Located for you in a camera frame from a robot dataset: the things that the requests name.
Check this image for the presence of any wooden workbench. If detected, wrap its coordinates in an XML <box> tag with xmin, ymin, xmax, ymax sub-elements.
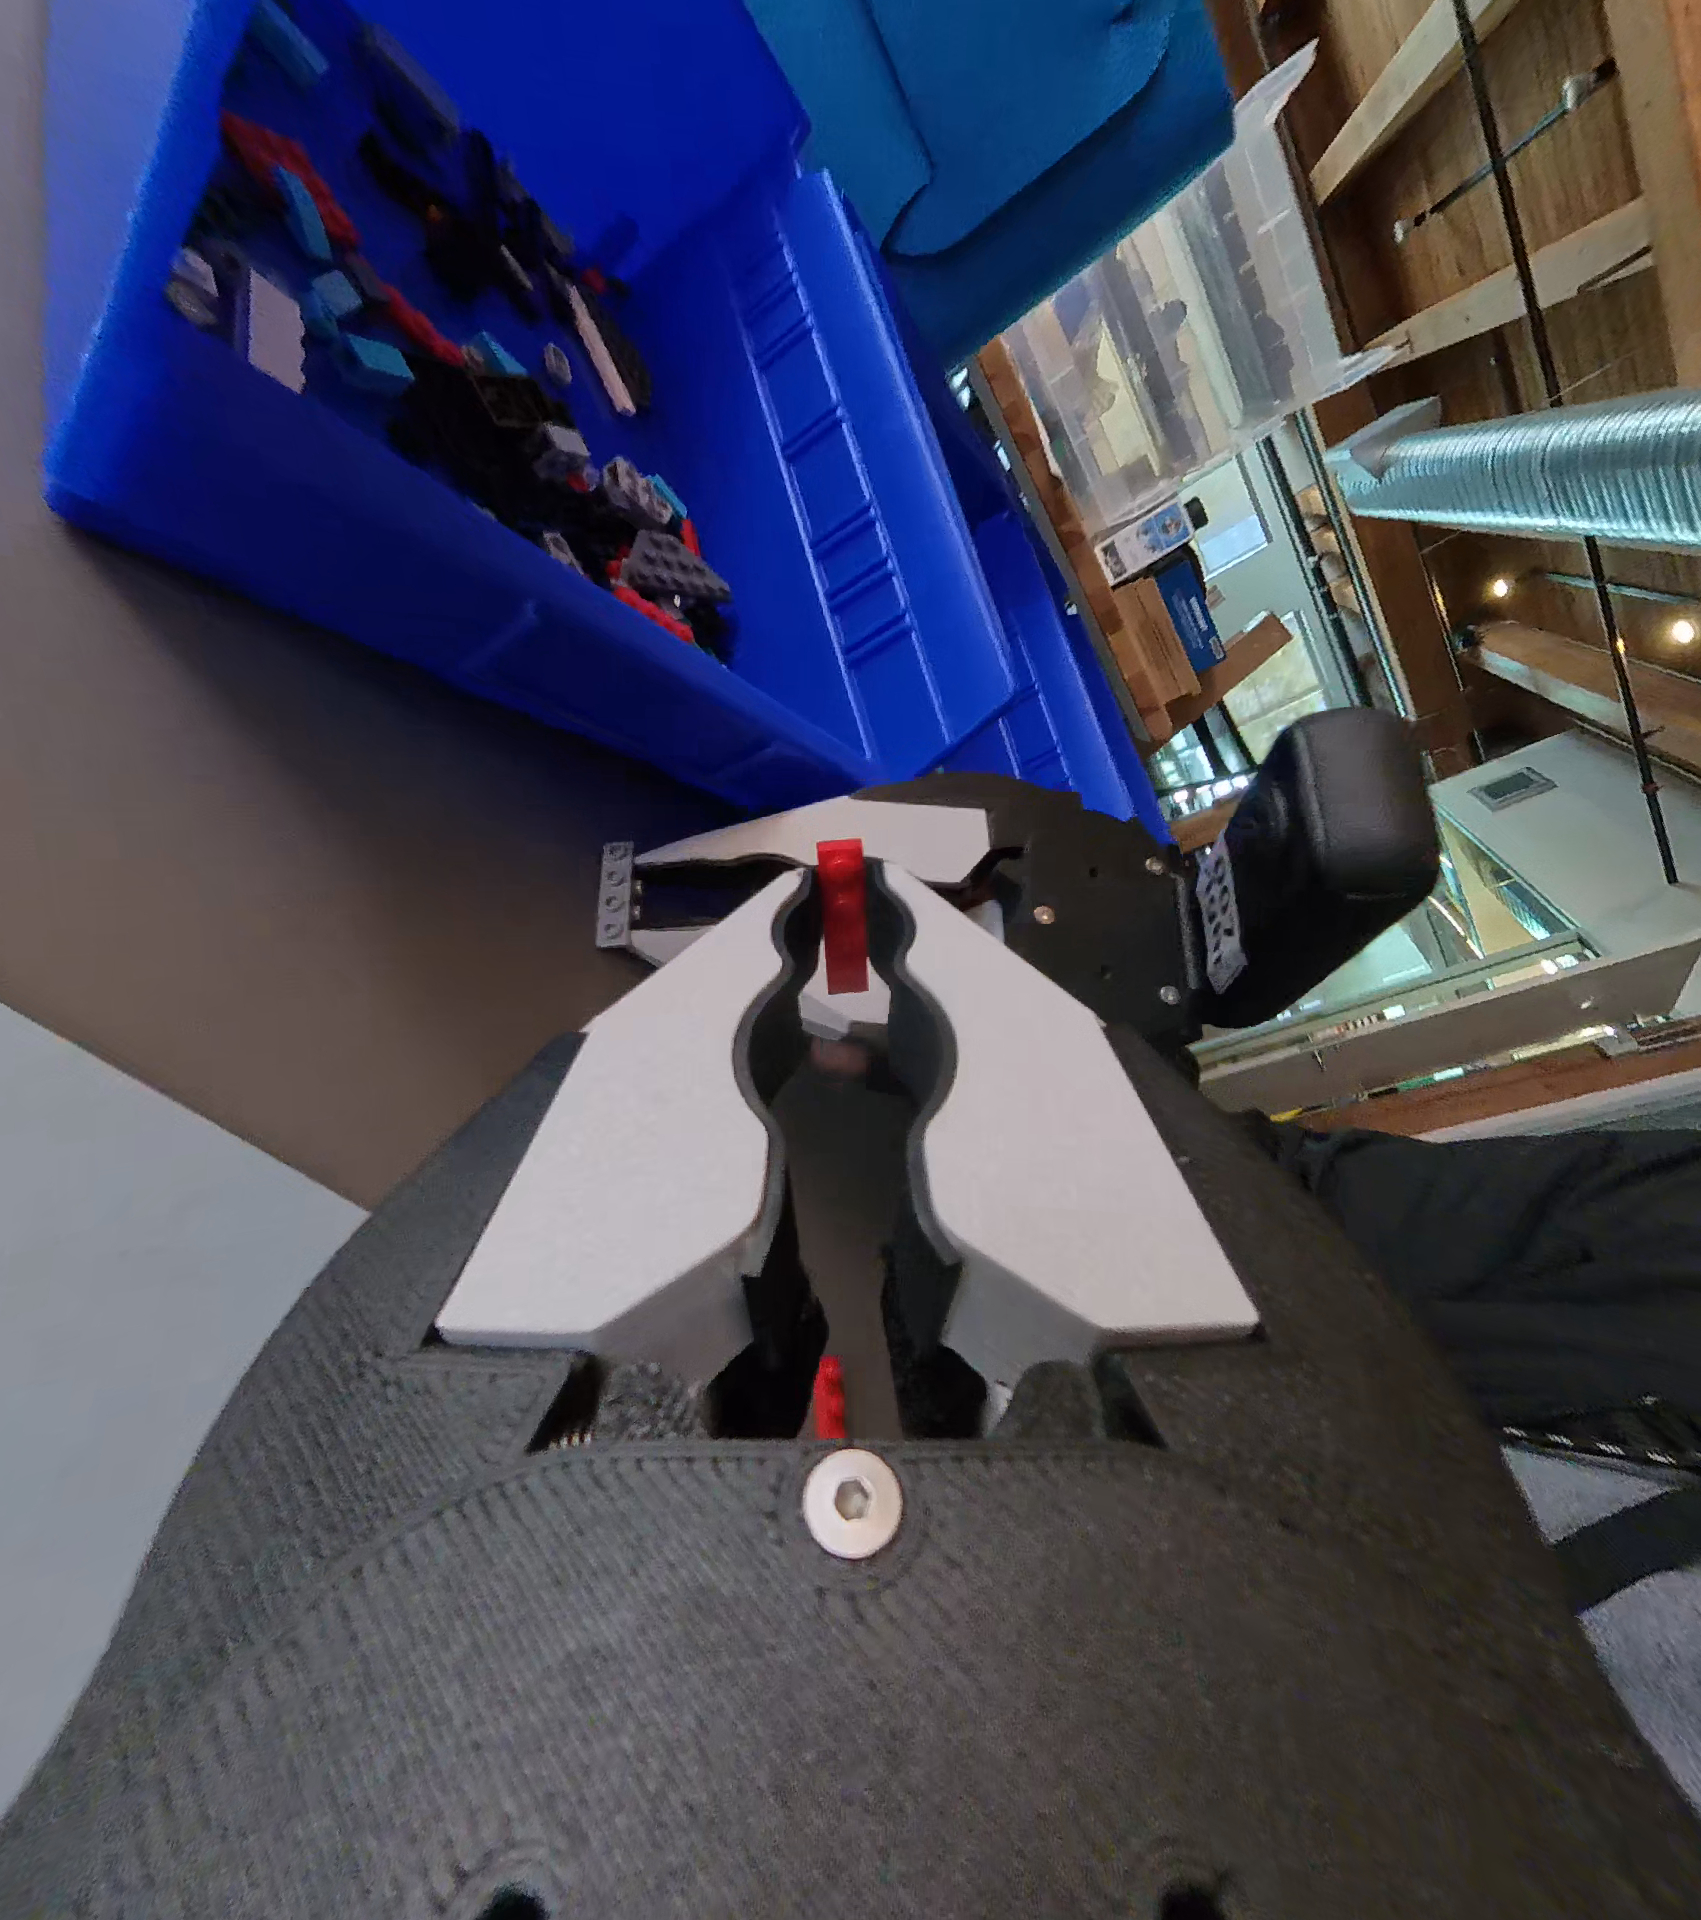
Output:
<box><xmin>976</xmin><ymin>345</ymin><xmax>1295</xmax><ymax>753</ymax></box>

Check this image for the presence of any black strap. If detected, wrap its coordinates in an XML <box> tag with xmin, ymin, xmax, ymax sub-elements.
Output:
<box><xmin>1547</xmin><ymin>1476</ymin><xmax>1701</xmax><ymax>1615</ymax></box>

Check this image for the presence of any open instruction booklet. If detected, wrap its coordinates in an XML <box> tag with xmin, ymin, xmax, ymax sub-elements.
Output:
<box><xmin>0</xmin><ymin>937</ymin><xmax>375</xmax><ymax>1920</ymax></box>

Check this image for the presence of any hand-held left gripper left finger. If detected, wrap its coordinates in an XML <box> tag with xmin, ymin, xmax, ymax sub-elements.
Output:
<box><xmin>432</xmin><ymin>866</ymin><xmax>811</xmax><ymax>1391</ymax></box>

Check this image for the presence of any blue cardboard box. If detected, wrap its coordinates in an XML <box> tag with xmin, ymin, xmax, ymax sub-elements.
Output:
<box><xmin>1157</xmin><ymin>567</ymin><xmax>1231</xmax><ymax>680</ymax></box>

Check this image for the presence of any person's right forearm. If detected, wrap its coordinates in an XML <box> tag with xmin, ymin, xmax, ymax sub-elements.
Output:
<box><xmin>1271</xmin><ymin>1125</ymin><xmax>1701</xmax><ymax>1480</ymax></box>

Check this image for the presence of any pile of toy bricks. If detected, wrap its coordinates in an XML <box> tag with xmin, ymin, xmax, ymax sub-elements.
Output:
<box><xmin>165</xmin><ymin>0</ymin><xmax>734</xmax><ymax>666</ymax></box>

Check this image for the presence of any blue plastic bin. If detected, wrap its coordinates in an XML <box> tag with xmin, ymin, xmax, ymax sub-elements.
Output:
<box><xmin>924</xmin><ymin>374</ymin><xmax>1180</xmax><ymax>843</ymax></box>
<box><xmin>44</xmin><ymin>0</ymin><xmax>1021</xmax><ymax>813</ymax></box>

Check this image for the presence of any black hanging cable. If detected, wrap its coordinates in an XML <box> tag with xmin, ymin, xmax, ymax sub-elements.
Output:
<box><xmin>1451</xmin><ymin>0</ymin><xmax>1686</xmax><ymax>889</ymax></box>

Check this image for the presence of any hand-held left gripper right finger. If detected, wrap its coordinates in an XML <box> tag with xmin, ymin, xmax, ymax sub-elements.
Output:
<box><xmin>873</xmin><ymin>866</ymin><xmax>1262</xmax><ymax>1386</ymax></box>

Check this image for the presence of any light blue felt bag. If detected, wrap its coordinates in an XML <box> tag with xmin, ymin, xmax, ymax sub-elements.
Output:
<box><xmin>745</xmin><ymin>0</ymin><xmax>1238</xmax><ymax>370</ymax></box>

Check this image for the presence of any silver ventilation duct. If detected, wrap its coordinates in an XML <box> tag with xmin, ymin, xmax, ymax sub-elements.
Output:
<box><xmin>1324</xmin><ymin>374</ymin><xmax>1701</xmax><ymax>561</ymax></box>

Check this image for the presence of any clear plastic storage container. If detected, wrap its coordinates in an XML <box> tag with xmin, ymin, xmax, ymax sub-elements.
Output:
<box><xmin>1001</xmin><ymin>36</ymin><xmax>1400</xmax><ymax>528</ymax></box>

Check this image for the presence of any black white drawstring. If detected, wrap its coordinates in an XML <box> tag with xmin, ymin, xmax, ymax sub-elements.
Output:
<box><xmin>1503</xmin><ymin>1416</ymin><xmax>1701</xmax><ymax>1480</ymax></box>

